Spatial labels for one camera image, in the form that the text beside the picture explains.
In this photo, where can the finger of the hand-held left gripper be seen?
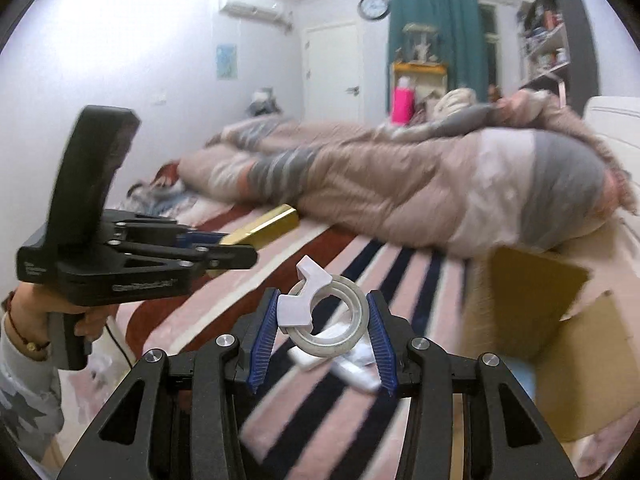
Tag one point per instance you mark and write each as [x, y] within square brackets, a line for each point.
[205, 238]
[230, 256]

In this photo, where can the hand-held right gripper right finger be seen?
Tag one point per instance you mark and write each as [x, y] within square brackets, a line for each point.
[381, 345]

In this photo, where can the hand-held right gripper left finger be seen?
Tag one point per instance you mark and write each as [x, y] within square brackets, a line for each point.
[264, 342]

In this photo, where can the gold rectangular box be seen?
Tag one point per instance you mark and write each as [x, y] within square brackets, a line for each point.
[265, 225]

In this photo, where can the white tape roll with cutter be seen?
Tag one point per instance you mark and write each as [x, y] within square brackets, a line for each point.
[330, 322]

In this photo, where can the brown cardboard box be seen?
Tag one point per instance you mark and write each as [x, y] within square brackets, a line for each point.
[575, 360]

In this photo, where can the person's left forearm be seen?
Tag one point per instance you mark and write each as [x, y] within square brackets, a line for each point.
[22, 405]

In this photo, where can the person's left hand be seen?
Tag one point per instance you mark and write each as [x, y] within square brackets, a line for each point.
[90, 327]

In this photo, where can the clear plastic packet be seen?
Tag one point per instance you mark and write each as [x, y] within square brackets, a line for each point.
[357, 367]

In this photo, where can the small white packet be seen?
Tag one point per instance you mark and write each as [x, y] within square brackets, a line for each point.
[304, 358]

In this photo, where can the patterned cloth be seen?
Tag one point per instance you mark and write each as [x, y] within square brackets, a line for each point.
[160, 185]

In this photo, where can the striped bed sheet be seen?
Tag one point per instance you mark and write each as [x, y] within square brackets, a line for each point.
[320, 430]

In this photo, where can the grey plush toy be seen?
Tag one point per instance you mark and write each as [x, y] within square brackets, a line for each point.
[264, 101]

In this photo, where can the pink and grey quilt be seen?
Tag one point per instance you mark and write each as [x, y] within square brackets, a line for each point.
[400, 185]

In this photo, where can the white door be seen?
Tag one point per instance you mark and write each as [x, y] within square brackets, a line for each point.
[332, 75]

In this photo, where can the pink bottle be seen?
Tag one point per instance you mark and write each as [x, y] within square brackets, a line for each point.
[403, 106]

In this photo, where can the white air conditioner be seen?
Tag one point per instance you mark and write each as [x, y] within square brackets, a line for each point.
[250, 6]

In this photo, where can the cream plush cushion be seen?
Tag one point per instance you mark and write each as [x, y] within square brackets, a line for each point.
[452, 102]

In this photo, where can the yellow cabinet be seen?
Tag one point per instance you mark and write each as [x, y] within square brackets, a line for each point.
[420, 72]

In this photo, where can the white ornament stand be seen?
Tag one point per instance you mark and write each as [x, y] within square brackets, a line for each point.
[421, 42]

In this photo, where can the teal curtain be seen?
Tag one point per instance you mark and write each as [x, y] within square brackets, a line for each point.
[450, 35]

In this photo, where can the white headboard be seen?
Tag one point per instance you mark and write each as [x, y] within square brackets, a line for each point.
[617, 120]

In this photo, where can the grey storage shelf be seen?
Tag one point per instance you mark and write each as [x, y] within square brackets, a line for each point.
[575, 35]

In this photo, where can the blue wall poster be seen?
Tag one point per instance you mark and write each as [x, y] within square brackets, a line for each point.
[226, 62]

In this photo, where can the round wall clock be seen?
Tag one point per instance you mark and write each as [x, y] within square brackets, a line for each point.
[374, 7]

